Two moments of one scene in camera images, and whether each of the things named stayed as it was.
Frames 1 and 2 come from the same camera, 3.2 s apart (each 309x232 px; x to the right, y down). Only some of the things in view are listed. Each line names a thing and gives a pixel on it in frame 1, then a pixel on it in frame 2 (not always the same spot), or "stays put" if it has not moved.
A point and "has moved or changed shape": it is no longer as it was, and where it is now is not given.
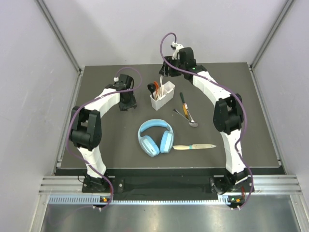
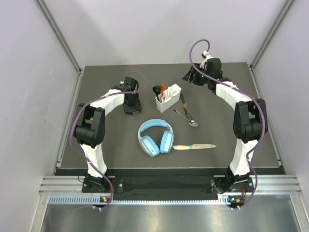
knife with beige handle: [193, 146] stays put
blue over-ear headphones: [149, 145] stays put
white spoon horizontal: [162, 86] -> [166, 96]
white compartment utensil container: [169, 89] has moved or changed shape
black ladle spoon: [151, 87] -> [157, 90]
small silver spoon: [192, 123] stays put
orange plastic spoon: [157, 87] -> [162, 88]
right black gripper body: [172, 72] -> [199, 78]
